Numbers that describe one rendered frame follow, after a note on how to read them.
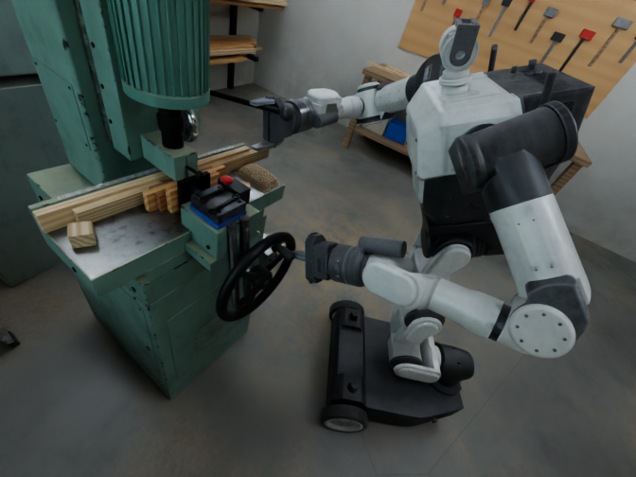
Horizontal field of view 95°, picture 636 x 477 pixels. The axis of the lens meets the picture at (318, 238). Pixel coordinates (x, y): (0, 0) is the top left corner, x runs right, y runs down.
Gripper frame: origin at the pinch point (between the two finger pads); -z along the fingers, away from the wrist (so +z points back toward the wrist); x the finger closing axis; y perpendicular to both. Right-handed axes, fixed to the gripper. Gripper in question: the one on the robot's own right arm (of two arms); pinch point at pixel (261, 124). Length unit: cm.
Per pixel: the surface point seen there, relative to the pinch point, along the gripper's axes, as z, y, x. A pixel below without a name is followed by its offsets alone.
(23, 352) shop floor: -62, 79, 101
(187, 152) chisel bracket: -13.0, 13.5, 8.0
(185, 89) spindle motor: -15.6, 6.7, -8.2
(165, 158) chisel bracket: -17.5, 16.7, 9.3
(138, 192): -25.1, 18.5, 16.7
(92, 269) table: -43.1, 6.6, 23.0
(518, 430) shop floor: 64, -116, 137
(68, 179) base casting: -29, 54, 24
